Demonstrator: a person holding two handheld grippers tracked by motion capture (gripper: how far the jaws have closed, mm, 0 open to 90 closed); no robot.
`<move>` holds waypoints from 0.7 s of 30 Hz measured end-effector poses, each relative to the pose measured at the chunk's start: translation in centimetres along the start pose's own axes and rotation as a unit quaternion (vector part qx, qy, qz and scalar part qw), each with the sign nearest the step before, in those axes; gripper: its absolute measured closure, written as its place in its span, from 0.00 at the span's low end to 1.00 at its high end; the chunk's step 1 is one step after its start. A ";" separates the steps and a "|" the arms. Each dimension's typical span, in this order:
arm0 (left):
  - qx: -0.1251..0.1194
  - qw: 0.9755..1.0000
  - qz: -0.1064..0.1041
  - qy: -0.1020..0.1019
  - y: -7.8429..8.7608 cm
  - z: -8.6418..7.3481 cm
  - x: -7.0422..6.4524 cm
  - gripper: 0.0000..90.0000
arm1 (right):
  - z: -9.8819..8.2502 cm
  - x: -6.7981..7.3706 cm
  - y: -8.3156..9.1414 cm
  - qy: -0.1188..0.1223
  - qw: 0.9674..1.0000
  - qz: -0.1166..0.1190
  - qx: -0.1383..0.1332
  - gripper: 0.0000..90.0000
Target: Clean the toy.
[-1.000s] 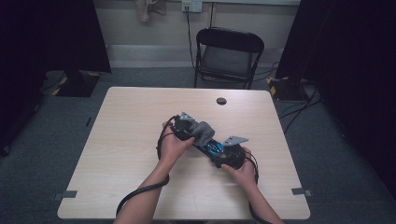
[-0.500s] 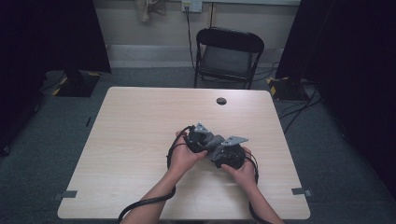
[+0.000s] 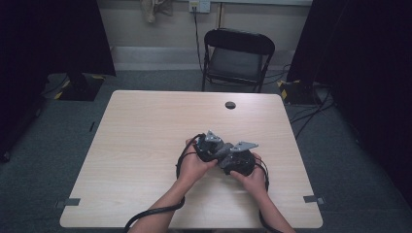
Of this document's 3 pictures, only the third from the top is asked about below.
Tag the black folding chair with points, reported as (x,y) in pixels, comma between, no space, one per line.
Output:
(238,63)

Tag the black floor tape strip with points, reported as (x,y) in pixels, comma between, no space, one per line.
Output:
(92,126)

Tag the black stand base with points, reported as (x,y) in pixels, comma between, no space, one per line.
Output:
(81,89)
(298,92)

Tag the beige hanging cloth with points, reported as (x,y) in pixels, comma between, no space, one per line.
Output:
(152,8)

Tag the person's left hand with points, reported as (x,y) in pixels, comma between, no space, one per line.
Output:
(192,168)

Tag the grey tape strip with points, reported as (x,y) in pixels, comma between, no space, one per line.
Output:
(69,202)
(312,199)

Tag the dark curtain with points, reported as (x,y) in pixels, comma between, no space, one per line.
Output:
(48,39)
(366,64)

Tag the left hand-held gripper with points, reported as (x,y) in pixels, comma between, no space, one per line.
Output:
(207,150)

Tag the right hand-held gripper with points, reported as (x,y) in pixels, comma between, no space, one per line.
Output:
(243,163)

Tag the person's right hand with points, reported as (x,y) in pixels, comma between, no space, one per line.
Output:
(256,183)

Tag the white wall socket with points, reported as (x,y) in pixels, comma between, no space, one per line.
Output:
(200,6)

